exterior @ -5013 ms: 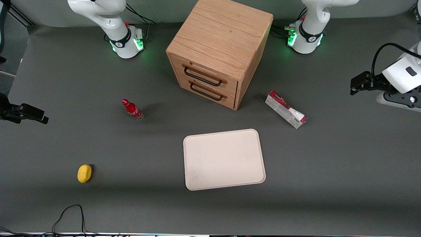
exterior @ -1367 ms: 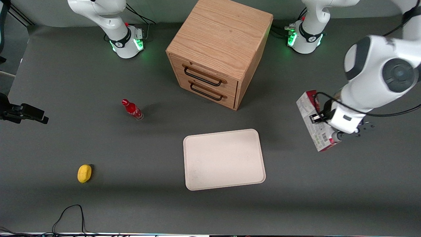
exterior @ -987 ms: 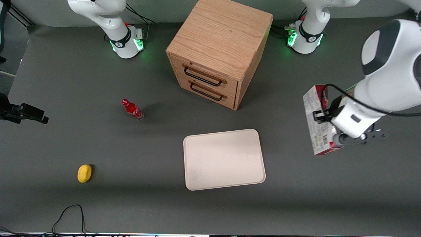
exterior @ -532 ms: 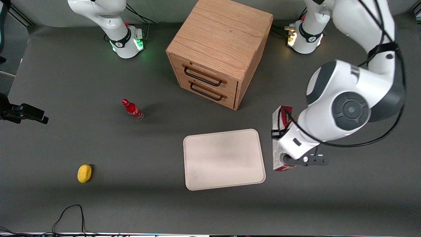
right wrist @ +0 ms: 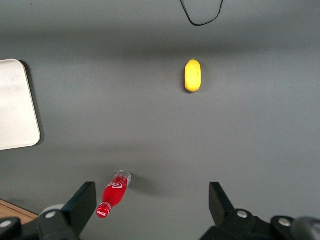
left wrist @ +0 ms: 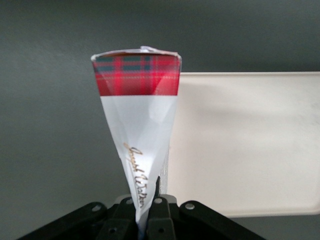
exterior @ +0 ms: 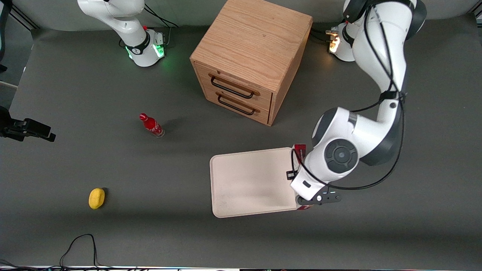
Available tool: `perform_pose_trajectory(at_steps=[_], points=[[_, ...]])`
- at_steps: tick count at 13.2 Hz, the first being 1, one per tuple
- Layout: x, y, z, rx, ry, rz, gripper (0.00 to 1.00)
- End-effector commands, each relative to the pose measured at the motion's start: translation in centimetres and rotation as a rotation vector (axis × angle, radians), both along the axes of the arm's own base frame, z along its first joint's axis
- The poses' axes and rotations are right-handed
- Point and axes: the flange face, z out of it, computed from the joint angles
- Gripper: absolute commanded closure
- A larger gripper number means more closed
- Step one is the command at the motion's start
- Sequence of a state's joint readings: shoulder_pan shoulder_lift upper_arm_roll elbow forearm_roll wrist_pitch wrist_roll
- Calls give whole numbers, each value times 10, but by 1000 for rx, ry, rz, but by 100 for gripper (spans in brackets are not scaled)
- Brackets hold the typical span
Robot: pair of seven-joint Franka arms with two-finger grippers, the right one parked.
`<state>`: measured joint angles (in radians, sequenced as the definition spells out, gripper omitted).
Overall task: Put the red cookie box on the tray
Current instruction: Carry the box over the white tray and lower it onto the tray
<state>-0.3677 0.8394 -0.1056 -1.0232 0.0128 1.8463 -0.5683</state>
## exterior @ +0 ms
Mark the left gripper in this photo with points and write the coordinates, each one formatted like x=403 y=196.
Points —
x=289 y=174

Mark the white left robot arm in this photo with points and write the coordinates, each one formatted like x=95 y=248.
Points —
x=376 y=131

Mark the cream white plastic tray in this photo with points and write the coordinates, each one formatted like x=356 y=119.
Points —
x=248 y=180

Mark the wooden drawer front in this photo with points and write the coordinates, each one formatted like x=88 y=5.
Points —
x=233 y=81
x=241 y=105

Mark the wooden drawer cabinet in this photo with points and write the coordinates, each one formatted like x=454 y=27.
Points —
x=252 y=41

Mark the red soda bottle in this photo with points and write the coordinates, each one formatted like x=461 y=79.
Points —
x=151 y=125

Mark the yellow lemon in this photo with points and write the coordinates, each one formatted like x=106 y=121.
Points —
x=96 y=198

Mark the black stand leg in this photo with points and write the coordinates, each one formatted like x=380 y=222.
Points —
x=3 y=34

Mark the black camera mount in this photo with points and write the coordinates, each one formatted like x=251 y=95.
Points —
x=26 y=128

